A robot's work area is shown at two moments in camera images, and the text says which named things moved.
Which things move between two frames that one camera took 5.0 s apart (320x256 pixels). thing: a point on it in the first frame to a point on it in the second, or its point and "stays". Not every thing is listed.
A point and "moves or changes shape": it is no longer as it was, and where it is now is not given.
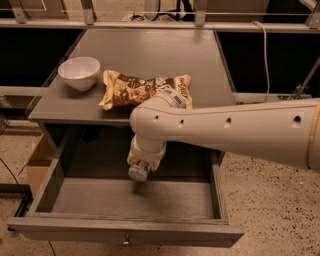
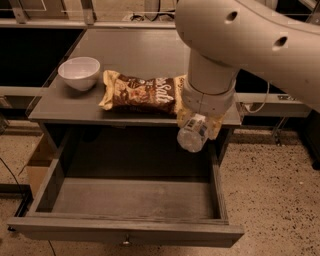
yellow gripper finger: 130,156 to 183,115
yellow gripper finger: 154,165 to 213,125
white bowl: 80,73 stays
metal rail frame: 312,24 stays
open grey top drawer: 86,192 stays
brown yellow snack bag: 127,91 stays
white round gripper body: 146,155 to 207,101
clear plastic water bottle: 139,171 moves or changes shape
